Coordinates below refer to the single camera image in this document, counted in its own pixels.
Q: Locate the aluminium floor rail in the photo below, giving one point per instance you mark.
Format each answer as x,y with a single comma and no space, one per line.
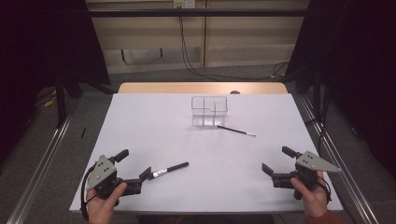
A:
345,174
37,183

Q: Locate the thick black silver makeup pen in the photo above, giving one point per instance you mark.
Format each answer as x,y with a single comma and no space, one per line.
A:
174,168

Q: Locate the thin black makeup brush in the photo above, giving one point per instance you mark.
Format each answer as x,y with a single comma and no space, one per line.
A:
233,130

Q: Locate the dark round table grommet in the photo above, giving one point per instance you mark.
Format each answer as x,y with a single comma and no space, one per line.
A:
235,92

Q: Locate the person's right hand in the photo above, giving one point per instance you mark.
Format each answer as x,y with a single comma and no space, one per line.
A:
314,202

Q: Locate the clear plastic organizer box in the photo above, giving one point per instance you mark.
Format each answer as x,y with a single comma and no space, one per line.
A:
209,118

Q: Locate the black horizontal metal bar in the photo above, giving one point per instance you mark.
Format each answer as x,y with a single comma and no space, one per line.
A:
186,13

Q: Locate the black curtain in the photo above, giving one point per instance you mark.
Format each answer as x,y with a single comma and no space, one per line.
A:
37,62
358,62

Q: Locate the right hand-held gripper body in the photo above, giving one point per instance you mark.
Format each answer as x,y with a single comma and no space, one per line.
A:
308,165

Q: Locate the small black wall bracket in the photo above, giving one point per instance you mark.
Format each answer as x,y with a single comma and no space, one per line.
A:
123,56
161,52

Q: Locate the person's left hand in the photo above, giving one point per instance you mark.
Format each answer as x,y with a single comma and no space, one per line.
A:
101,208

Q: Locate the white wall socket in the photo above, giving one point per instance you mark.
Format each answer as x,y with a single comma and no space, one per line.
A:
184,3

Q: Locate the black metal stand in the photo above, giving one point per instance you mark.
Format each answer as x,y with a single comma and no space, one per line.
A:
317,99
60,102

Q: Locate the small black floor object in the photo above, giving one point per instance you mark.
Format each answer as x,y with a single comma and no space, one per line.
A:
83,132

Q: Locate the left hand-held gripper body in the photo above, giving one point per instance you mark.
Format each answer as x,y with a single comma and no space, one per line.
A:
102,174

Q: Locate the white table mat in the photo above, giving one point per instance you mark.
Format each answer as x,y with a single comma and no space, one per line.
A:
218,174

